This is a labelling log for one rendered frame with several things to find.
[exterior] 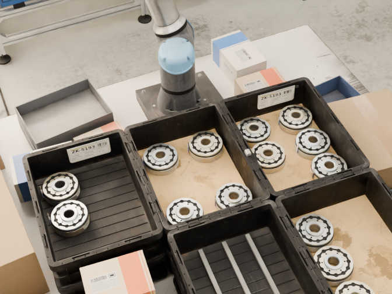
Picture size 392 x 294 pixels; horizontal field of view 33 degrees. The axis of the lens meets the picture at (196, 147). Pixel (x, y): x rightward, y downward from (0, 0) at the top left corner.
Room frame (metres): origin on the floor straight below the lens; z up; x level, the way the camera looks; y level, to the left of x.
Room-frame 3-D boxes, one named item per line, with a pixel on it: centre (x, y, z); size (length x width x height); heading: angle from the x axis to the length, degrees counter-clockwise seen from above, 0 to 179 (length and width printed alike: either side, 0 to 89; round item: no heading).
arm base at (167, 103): (1.63, 0.05, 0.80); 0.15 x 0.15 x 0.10
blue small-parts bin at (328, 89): (1.59, -0.46, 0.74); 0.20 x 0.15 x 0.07; 118
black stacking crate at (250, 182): (1.20, 0.01, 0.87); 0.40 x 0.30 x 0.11; 18
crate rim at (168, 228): (1.20, 0.01, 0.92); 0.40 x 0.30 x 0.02; 18
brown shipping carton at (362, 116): (1.36, -0.56, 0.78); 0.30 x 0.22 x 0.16; 15
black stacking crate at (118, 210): (1.11, 0.29, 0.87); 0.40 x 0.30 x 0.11; 18
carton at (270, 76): (1.68, -0.24, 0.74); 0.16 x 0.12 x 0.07; 110
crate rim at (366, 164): (1.29, -0.28, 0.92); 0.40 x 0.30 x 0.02; 18
